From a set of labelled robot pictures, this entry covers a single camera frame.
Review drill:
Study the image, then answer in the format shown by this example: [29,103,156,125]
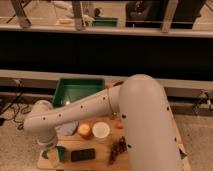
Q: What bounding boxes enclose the white cup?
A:
[92,122,110,139]

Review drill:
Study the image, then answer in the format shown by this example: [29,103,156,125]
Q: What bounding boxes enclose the green plastic tray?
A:
[52,78,105,107]

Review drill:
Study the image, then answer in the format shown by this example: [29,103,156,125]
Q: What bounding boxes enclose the green sponge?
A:
[41,146,66,162]

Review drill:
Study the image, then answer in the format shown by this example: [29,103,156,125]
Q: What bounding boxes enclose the black floor cable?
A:
[0,79,34,131]

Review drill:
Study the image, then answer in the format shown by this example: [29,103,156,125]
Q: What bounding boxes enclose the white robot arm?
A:
[24,74,183,171]

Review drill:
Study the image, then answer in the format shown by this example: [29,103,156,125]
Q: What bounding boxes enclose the bunch of dark grapes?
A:
[109,136,127,165]

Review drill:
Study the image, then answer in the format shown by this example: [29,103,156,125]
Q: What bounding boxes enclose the orange round fruit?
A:
[78,124,92,139]

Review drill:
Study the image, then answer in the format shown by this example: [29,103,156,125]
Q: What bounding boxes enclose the black rectangular block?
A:
[71,148,96,162]

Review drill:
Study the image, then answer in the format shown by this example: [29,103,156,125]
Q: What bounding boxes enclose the blue folded cloth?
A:
[55,122,78,136]

